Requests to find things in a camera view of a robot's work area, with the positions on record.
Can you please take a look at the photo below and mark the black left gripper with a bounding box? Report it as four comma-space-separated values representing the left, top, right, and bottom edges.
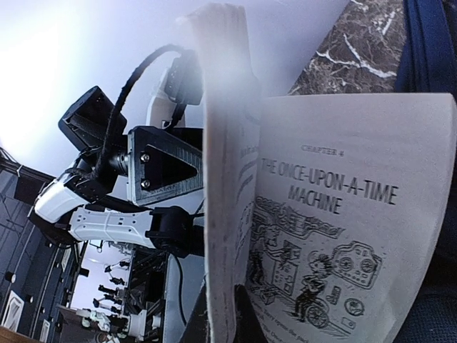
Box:
126, 126, 204, 207

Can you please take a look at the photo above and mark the green Storey Treehouse book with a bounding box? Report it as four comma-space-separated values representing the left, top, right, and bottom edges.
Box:
186, 1, 456, 342

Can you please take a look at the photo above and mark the navy blue student backpack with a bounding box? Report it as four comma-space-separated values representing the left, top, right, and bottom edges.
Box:
394, 0, 457, 343

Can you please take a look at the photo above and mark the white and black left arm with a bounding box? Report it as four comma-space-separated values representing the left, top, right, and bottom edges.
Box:
29, 86, 204, 258

